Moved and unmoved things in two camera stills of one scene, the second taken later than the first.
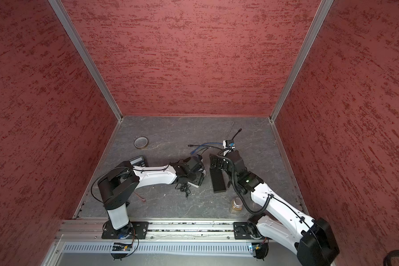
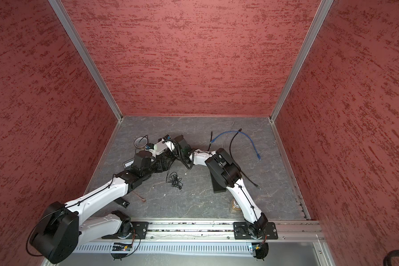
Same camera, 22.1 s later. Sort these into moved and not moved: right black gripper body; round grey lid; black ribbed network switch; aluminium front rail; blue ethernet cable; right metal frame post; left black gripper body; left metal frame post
Moved: left black gripper body; blue ethernet cable; right black gripper body
Not moved: round grey lid; aluminium front rail; right metal frame post; left metal frame post; black ribbed network switch
